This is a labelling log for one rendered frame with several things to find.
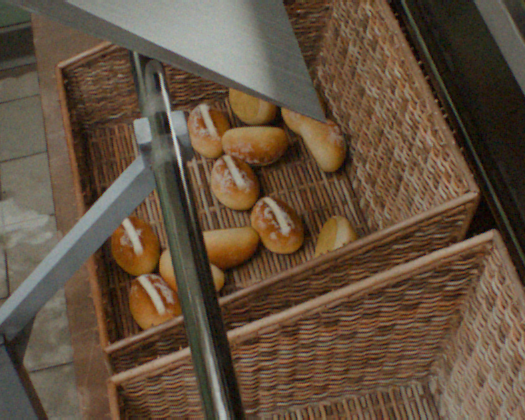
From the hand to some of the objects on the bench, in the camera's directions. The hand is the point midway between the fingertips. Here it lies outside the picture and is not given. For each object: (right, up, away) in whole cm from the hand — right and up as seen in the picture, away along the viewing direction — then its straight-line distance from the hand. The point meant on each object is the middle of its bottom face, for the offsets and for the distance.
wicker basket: (+108, -67, +109) cm, 168 cm away
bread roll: (+120, -56, +115) cm, 176 cm away
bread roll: (+92, -71, +106) cm, 157 cm away
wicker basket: (+121, -109, +70) cm, 177 cm away
